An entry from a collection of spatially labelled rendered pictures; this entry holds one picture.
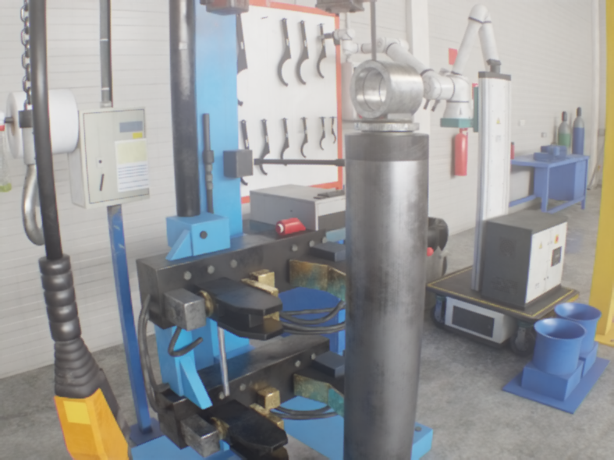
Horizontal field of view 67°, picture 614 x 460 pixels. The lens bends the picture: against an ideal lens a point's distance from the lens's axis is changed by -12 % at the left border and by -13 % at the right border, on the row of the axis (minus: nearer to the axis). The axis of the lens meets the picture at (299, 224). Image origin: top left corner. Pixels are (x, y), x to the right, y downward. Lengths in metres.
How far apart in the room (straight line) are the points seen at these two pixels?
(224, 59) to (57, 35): 1.64
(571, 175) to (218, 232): 6.97
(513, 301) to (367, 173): 2.26
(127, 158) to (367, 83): 1.18
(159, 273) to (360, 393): 0.69
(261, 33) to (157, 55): 0.90
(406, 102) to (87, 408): 0.96
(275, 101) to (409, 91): 2.90
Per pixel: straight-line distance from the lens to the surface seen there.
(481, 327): 3.46
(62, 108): 2.08
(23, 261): 3.35
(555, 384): 3.01
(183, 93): 1.76
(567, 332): 3.15
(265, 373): 1.98
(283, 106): 4.18
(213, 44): 1.92
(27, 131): 0.82
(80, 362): 0.75
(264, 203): 2.18
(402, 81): 1.26
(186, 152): 1.77
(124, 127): 2.19
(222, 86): 1.93
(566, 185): 8.27
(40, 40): 0.69
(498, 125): 3.57
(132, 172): 2.21
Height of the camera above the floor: 1.54
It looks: 13 degrees down
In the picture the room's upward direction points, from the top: 1 degrees counter-clockwise
